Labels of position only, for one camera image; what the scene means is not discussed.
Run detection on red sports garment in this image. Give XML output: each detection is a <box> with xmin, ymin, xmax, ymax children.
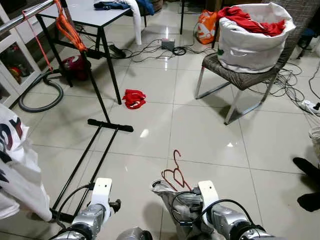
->
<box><xmin>216</xmin><ymin>6</ymin><xmax>287</xmax><ymax>37</ymax></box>

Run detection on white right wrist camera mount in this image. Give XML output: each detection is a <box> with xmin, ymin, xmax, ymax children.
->
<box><xmin>197</xmin><ymin>181</ymin><xmax>221</xmax><ymax>211</ymax></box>

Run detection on black metal clothes rack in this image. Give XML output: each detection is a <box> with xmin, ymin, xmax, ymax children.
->
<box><xmin>0</xmin><ymin>0</ymin><xmax>135</xmax><ymax>223</ymax></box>

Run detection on white power strip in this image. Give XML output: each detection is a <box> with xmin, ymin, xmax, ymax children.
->
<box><xmin>300</xmin><ymin>99</ymin><xmax>320</xmax><ymax>115</ymax></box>

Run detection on blue jeans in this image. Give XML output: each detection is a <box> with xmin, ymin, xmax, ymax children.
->
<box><xmin>94</xmin><ymin>0</ymin><xmax>156</xmax><ymax>16</ymax></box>

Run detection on person's black socked foot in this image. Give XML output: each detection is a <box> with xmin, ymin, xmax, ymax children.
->
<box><xmin>297</xmin><ymin>192</ymin><xmax>320</xmax><ymax>212</ymax></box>
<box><xmin>292</xmin><ymin>156</ymin><xmax>320</xmax><ymax>183</ymax></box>

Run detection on red wire hanger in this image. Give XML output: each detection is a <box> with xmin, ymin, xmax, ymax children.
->
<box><xmin>161</xmin><ymin>149</ymin><xmax>187</xmax><ymax>192</ymax></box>
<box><xmin>22</xmin><ymin>10</ymin><xmax>53</xmax><ymax>71</ymax></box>

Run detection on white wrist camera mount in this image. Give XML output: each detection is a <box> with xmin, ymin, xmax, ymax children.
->
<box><xmin>91</xmin><ymin>177</ymin><xmax>113</xmax><ymax>208</ymax></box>
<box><xmin>197</xmin><ymin>181</ymin><xmax>221</xmax><ymax>211</ymax></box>

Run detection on white jeans black stitching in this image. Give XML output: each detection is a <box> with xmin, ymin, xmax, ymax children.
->
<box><xmin>151</xmin><ymin>180</ymin><xmax>206</xmax><ymax>238</ymax></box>

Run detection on clear plastic bag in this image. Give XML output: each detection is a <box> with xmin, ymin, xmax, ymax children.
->
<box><xmin>309</xmin><ymin>125</ymin><xmax>320</xmax><ymax>153</ymax></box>

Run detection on brown plaid chair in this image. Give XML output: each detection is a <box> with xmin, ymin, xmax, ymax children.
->
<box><xmin>195</xmin><ymin>0</ymin><xmax>320</xmax><ymax>126</ymax></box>

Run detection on white long sleeve garment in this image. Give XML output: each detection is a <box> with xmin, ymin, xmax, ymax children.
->
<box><xmin>122</xmin><ymin>0</ymin><xmax>143</xmax><ymax>46</ymax></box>

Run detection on orange printed bag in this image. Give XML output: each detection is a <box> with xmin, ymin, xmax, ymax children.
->
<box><xmin>196</xmin><ymin>10</ymin><xmax>218</xmax><ymax>45</ymax></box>

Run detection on orange hanger bunch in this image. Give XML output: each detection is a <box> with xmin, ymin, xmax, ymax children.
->
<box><xmin>54</xmin><ymin>0</ymin><xmax>88</xmax><ymax>53</ymax></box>

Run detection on grey power box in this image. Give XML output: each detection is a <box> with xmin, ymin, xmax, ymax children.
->
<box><xmin>161</xmin><ymin>38</ymin><xmax>176</xmax><ymax>50</ymax></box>

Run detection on white laundry bag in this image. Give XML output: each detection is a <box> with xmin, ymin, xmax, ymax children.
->
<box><xmin>217</xmin><ymin>2</ymin><xmax>297</xmax><ymax>74</ymax></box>

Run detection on white table black legs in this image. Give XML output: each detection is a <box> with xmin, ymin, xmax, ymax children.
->
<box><xmin>36</xmin><ymin>0</ymin><xmax>156</xmax><ymax>106</ymax></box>

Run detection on blue round stool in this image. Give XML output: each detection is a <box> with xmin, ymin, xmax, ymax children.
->
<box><xmin>299</xmin><ymin>27</ymin><xmax>317</xmax><ymax>48</ymax></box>

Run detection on red cloth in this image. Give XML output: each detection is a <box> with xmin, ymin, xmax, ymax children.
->
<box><xmin>122</xmin><ymin>89</ymin><xmax>147</xmax><ymax>110</ymax></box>

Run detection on grey vacuum hose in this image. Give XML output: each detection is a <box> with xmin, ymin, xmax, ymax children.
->
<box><xmin>19</xmin><ymin>70</ymin><xmax>65</xmax><ymax>113</ymax></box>

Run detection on black power adapter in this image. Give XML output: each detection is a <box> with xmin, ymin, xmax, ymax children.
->
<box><xmin>107</xmin><ymin>44</ymin><xmax>128</xmax><ymax>58</ymax></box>

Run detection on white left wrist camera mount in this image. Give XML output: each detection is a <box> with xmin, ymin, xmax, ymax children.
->
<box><xmin>91</xmin><ymin>177</ymin><xmax>113</xmax><ymax>208</ymax></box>

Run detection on red vacuum cleaner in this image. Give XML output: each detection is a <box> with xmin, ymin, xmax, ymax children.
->
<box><xmin>60</xmin><ymin>55</ymin><xmax>91</xmax><ymax>81</ymax></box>

